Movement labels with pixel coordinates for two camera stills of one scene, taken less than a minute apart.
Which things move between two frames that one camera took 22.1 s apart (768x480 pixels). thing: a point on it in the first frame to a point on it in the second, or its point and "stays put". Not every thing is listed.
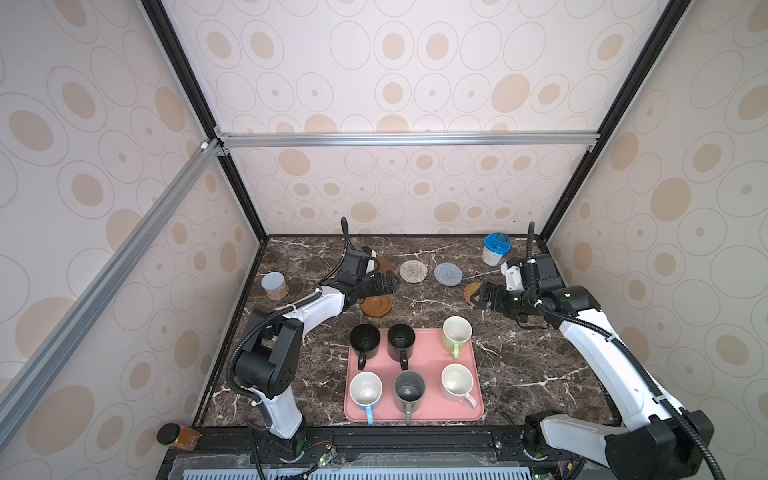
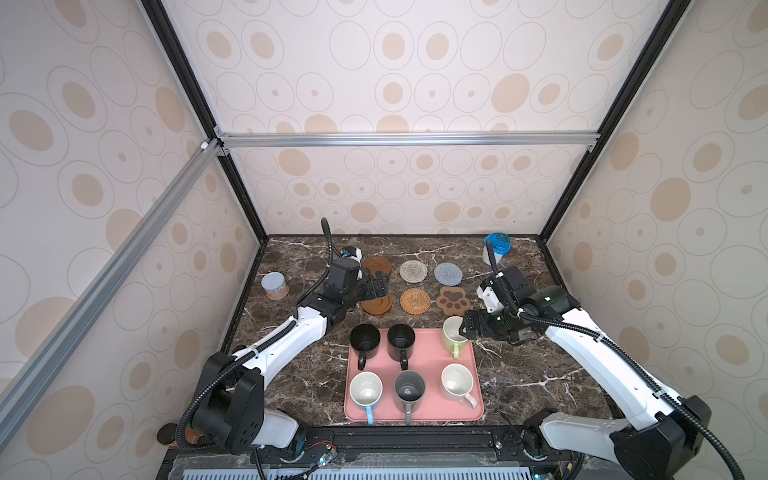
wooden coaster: [377, 306] stays put
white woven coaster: [413, 271] stays put
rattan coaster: [469, 290] to [415, 301]
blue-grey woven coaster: [448, 274] stays put
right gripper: [487, 288] to [480, 326]
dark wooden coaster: [384, 265] stays put
